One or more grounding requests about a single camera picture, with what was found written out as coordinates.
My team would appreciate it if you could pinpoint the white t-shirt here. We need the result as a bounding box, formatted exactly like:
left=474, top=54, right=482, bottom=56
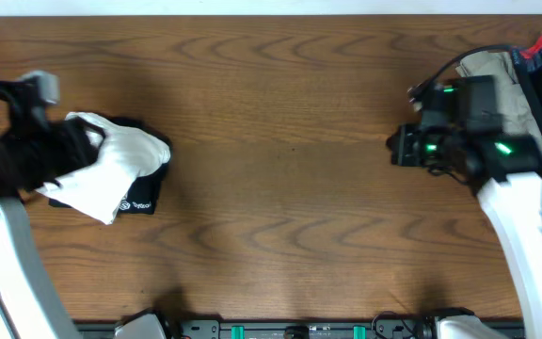
left=37, top=112, right=171, bottom=225

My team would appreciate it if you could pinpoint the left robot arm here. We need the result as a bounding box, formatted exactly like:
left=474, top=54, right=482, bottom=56
left=0, top=197, right=82, bottom=338

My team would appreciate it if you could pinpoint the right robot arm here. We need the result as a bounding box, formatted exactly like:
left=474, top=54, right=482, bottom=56
left=387, top=124, right=542, bottom=338

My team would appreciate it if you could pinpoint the grey khaki garment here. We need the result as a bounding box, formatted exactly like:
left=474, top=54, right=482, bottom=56
left=456, top=52, right=542, bottom=152

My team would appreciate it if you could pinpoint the folded black polo shirt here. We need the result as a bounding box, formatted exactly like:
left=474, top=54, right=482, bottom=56
left=47, top=116, right=172, bottom=216

